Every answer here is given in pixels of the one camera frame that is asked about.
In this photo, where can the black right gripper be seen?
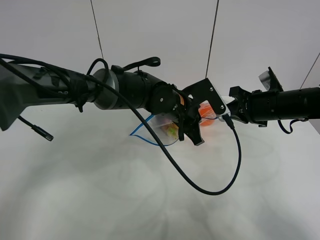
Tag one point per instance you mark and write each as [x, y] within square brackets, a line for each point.
[246, 108]

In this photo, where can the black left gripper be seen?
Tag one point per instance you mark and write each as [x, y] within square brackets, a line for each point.
[181, 106]

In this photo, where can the clear blue-zip file bag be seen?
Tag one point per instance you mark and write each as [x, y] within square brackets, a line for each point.
[155, 122]

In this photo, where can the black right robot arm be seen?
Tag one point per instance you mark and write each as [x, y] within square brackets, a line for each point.
[260, 107]

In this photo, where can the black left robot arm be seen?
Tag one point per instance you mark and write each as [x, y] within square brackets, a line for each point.
[26, 82]

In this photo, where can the orange fruit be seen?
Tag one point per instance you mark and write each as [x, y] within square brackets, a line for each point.
[207, 114]

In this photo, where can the yellow pear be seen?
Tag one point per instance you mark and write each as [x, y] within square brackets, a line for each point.
[171, 130]

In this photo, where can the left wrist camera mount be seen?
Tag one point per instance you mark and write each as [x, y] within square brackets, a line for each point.
[202, 91]

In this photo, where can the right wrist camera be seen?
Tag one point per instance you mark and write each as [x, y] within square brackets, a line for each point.
[270, 81]

